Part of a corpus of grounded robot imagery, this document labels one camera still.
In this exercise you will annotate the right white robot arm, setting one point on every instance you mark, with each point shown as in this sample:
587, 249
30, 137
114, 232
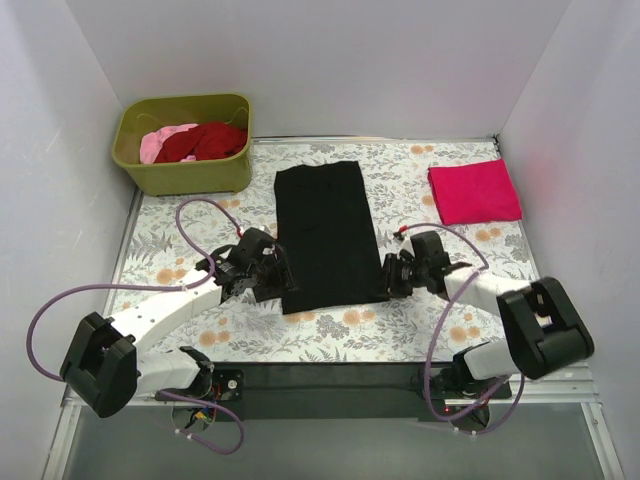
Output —
543, 331

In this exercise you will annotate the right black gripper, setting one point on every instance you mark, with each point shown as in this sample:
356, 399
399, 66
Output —
394, 275

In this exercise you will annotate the aluminium frame rail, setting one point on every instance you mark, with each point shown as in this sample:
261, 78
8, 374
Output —
571, 385

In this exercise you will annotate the pink garment in bin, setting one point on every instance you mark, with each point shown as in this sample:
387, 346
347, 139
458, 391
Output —
152, 143

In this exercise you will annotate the dark red garment in bin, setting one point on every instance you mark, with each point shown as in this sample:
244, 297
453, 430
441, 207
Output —
208, 141

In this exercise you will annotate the folded magenta t shirt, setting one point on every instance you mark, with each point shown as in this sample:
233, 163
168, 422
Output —
474, 193

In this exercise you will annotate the black t shirt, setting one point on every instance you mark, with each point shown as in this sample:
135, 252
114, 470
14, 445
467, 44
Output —
324, 225

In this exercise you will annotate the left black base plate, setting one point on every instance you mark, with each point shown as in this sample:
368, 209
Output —
226, 385

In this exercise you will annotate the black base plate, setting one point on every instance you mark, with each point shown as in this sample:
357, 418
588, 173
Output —
226, 385
449, 383

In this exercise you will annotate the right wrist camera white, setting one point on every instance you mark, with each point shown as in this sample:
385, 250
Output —
404, 240

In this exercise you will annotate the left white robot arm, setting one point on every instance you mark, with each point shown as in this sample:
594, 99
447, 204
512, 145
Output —
109, 360

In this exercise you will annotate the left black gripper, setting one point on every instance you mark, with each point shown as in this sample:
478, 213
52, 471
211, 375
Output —
273, 272

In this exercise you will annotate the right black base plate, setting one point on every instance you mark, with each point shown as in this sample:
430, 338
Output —
449, 383

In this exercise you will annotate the olive green plastic bin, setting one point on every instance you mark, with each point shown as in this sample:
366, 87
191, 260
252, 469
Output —
232, 174

